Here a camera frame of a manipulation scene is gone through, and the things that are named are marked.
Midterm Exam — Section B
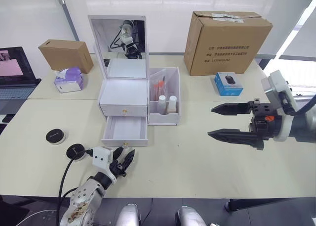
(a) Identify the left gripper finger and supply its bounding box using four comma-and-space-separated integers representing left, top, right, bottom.
113, 146, 124, 164
120, 148, 136, 171

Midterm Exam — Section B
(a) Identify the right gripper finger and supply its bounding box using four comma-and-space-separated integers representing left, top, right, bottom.
211, 100, 255, 117
207, 128, 265, 151

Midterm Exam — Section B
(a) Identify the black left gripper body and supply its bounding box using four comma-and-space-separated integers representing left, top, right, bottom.
110, 152, 128, 179

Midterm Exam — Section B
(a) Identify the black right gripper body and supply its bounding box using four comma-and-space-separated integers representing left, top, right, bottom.
248, 101, 283, 141

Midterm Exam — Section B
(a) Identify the white deep organizer drawer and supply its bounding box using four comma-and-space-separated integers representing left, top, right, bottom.
101, 115, 150, 148

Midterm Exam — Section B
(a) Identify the white shallow organizer drawer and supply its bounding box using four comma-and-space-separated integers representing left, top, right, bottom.
99, 104, 149, 117

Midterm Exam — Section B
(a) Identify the white makeup organizer body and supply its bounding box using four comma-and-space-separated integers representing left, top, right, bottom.
98, 67, 182, 127

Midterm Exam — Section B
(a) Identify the bagged brush set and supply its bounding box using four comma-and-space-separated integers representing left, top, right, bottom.
151, 71, 174, 102

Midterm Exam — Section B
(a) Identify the blue mouse box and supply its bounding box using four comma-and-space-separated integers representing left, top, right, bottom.
213, 72, 244, 96

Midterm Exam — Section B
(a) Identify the black round compact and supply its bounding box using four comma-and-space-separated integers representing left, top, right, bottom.
45, 128, 68, 146
66, 143, 87, 161

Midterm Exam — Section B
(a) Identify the silver rounded shape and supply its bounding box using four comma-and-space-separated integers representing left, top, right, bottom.
175, 205, 206, 226
119, 203, 140, 226

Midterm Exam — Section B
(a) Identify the white bottle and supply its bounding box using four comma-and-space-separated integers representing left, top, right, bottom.
168, 95, 178, 114
158, 95, 167, 114

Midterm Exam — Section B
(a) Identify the large cardboard box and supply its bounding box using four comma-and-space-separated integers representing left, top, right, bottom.
183, 11, 274, 77

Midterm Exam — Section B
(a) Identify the purple tissue pack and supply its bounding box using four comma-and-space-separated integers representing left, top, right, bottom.
53, 66, 85, 94

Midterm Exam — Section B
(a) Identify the white framed mirror lid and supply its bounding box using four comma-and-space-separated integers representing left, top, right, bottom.
88, 15, 150, 80

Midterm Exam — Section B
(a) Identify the small cardboard box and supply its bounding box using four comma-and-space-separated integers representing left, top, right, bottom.
38, 39, 94, 74

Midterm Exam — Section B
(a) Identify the dark laptop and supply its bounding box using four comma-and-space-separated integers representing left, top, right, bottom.
0, 46, 42, 116

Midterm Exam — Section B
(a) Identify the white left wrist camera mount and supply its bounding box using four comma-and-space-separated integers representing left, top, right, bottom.
91, 146, 117, 186

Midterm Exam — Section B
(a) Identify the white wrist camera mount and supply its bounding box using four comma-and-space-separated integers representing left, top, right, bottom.
91, 146, 117, 186
261, 69, 300, 142

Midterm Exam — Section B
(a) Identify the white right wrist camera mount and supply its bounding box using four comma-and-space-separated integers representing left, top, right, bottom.
261, 69, 300, 142

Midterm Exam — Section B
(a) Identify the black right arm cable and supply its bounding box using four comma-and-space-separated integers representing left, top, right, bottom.
278, 91, 316, 117

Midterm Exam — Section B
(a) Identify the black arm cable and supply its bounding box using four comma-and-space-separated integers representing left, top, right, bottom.
58, 148, 94, 200
278, 91, 316, 117

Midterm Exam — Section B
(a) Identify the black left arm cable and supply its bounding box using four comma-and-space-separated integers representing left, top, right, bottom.
58, 148, 94, 200

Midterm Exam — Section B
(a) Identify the grey window frame post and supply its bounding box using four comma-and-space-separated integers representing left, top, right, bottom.
55, 0, 80, 43

